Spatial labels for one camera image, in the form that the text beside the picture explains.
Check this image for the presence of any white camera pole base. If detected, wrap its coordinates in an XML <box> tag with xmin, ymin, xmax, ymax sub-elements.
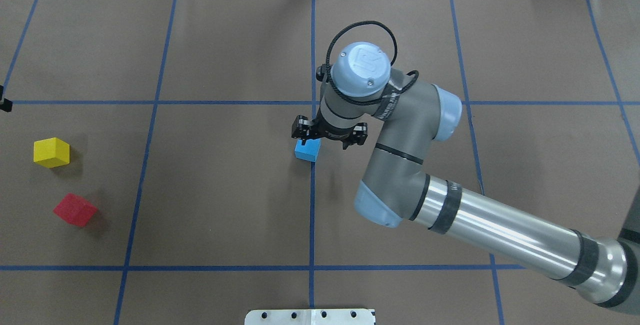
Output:
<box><xmin>244</xmin><ymin>307</ymin><xmax>377</xmax><ymax>325</ymax></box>

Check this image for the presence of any red cube block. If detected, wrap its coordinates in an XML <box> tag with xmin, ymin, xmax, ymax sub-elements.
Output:
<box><xmin>53</xmin><ymin>193</ymin><xmax>98</xmax><ymax>228</ymax></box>

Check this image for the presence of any blue cube block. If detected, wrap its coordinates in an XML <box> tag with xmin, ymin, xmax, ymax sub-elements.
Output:
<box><xmin>294</xmin><ymin>138</ymin><xmax>322</xmax><ymax>163</ymax></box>

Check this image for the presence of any yellow cube block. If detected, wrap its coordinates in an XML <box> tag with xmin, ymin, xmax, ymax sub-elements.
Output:
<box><xmin>33</xmin><ymin>137</ymin><xmax>71</xmax><ymax>169</ymax></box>

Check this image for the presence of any brown paper table mat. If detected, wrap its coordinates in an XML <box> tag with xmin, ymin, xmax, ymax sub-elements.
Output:
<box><xmin>1</xmin><ymin>0</ymin><xmax>639</xmax><ymax>325</ymax></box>

